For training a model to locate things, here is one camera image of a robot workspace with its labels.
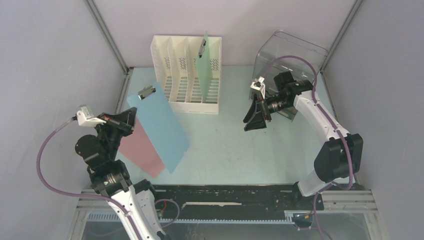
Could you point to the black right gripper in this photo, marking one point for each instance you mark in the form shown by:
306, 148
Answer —
257, 121

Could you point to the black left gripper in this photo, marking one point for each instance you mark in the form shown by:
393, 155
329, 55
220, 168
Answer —
125, 121

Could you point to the blue clipboard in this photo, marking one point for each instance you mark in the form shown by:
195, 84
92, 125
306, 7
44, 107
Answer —
160, 124

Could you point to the pink paper sheet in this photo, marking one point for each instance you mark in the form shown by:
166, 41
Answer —
138, 148

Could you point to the transparent grey drawer box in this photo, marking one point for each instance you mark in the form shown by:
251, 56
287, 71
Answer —
283, 61

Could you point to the green clipboard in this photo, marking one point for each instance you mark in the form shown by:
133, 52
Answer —
203, 67

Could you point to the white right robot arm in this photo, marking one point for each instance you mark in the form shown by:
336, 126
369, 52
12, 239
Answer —
341, 152

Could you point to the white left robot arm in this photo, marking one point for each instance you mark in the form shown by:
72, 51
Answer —
109, 176

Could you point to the white file organizer rack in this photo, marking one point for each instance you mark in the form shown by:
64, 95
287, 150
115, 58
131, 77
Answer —
174, 60

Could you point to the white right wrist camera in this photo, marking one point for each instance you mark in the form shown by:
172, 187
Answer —
258, 88

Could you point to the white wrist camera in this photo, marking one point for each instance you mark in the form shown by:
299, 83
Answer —
258, 88
86, 118

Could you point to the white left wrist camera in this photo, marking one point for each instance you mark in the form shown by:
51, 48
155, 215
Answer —
86, 118

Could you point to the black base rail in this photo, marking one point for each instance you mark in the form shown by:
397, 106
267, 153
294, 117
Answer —
230, 203

